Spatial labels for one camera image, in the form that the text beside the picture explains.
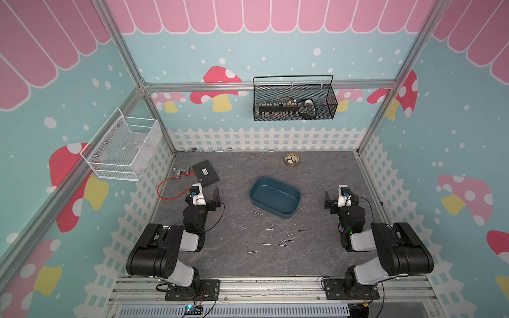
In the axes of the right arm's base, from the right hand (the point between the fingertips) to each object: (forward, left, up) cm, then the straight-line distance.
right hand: (338, 190), depth 90 cm
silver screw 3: (-14, +32, -11) cm, 36 cm away
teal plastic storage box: (+3, +28, -10) cm, 30 cm away
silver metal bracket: (+20, +82, -8) cm, 85 cm away
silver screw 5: (-23, +40, -12) cm, 47 cm away
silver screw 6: (-20, +34, -11) cm, 41 cm away
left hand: (0, +59, +1) cm, 59 cm away
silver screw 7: (-21, +26, -11) cm, 35 cm away
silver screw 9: (-14, +17, -11) cm, 25 cm away
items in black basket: (+31, +25, +23) cm, 46 cm away
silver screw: (-6, +37, -10) cm, 39 cm away
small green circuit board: (-43, +62, -13) cm, 76 cm away
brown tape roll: (+28, +17, -10) cm, 34 cm away
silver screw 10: (-15, +24, -11) cm, 31 cm away
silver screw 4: (-20, +41, -10) cm, 47 cm away
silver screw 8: (-19, +24, -12) cm, 33 cm away
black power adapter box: (+18, +66, -8) cm, 69 cm away
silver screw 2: (-13, +43, -10) cm, 46 cm away
